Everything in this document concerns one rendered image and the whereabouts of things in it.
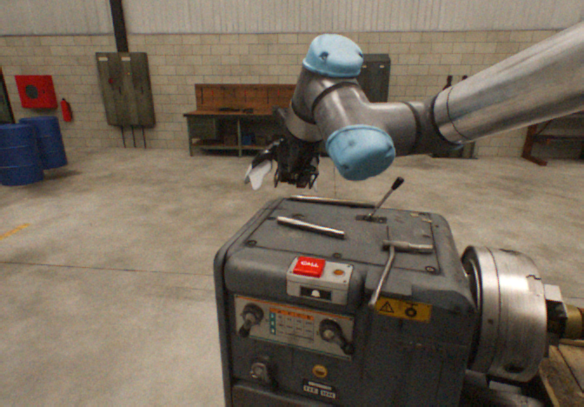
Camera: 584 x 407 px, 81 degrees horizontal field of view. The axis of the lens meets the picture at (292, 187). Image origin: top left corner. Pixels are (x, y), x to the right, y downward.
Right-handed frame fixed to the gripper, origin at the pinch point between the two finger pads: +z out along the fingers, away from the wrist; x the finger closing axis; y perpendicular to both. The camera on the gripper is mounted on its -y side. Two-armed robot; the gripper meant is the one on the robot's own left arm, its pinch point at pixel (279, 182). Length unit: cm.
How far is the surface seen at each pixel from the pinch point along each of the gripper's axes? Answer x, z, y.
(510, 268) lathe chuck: 54, 2, 20
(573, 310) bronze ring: 71, 6, 30
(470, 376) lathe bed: 61, 35, 40
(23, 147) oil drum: -276, 425, -328
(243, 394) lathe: -3, 48, 38
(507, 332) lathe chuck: 49, 5, 33
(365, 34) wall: 285, 279, -545
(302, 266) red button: 5.5, 8.1, 16.2
